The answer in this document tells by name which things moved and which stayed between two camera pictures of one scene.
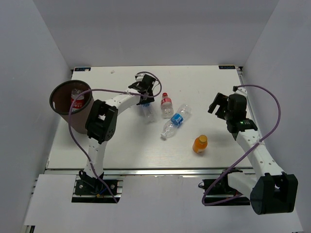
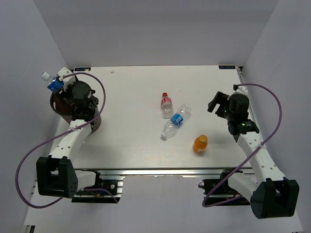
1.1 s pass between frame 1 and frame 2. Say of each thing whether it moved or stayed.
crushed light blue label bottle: stayed
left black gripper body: moved
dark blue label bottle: moved
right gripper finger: stayed
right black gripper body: stayed
